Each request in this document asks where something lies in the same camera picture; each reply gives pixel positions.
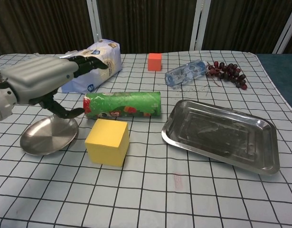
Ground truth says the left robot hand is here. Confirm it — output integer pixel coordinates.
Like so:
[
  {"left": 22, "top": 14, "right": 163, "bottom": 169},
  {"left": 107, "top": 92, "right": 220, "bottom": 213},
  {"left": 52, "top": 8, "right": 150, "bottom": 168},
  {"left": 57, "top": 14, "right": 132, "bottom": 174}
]
[{"left": 2, "top": 55, "right": 110, "bottom": 119}]

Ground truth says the green chips can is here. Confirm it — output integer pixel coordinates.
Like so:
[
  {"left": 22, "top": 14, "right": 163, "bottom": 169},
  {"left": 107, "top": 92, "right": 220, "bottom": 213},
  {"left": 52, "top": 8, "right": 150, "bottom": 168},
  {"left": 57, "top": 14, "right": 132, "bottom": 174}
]
[{"left": 83, "top": 91, "right": 162, "bottom": 119}]

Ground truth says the yellow foam cube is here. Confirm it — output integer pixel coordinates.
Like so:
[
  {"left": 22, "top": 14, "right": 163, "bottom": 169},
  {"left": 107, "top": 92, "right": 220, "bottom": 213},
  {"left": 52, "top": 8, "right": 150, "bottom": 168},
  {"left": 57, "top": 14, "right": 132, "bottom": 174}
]
[{"left": 85, "top": 118, "right": 130, "bottom": 167}]

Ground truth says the round metal plate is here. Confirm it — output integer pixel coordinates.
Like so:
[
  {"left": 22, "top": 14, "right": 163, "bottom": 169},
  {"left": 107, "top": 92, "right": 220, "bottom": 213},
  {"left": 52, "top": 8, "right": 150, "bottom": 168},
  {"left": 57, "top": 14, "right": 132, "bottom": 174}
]
[{"left": 19, "top": 115, "right": 79, "bottom": 156}]

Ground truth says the white blue food bag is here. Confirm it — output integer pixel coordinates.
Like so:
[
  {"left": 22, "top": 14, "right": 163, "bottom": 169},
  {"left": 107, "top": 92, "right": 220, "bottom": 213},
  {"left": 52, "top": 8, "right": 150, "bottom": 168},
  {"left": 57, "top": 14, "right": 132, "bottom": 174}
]
[{"left": 61, "top": 40, "right": 124, "bottom": 95}]

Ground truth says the orange foam cube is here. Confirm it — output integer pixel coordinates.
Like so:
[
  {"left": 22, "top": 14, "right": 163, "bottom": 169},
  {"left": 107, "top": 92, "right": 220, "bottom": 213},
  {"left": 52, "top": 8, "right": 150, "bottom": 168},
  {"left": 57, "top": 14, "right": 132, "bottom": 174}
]
[{"left": 147, "top": 53, "right": 162, "bottom": 71}]

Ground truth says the dark folding partition screen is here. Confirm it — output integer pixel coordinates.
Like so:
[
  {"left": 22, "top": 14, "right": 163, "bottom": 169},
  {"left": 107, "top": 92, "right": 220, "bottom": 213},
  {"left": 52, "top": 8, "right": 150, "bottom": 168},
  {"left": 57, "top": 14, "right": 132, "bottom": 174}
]
[{"left": 0, "top": 0, "right": 292, "bottom": 57}]

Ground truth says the clear plastic water bottle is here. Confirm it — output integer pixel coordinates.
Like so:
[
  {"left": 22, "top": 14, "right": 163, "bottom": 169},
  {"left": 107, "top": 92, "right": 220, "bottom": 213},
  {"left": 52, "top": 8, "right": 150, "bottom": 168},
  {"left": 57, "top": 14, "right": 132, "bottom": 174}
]
[{"left": 164, "top": 60, "right": 207, "bottom": 89}]

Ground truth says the checkered tablecloth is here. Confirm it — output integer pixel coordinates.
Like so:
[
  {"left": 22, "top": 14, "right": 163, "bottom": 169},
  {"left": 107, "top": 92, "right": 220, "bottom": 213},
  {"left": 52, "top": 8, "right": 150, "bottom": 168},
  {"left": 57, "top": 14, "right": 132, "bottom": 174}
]
[{"left": 0, "top": 50, "right": 292, "bottom": 228}]

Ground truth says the rectangular steel tray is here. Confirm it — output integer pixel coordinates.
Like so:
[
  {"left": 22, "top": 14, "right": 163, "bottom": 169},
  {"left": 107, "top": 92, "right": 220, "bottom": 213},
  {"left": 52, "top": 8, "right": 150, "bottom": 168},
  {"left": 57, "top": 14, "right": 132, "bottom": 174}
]
[{"left": 161, "top": 99, "right": 280, "bottom": 176}]

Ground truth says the dark red grape bunch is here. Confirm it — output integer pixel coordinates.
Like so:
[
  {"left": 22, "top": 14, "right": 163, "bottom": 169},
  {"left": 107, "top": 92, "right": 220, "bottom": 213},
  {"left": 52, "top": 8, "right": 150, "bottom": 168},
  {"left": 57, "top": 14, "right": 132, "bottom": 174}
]
[{"left": 206, "top": 61, "right": 248, "bottom": 90}]

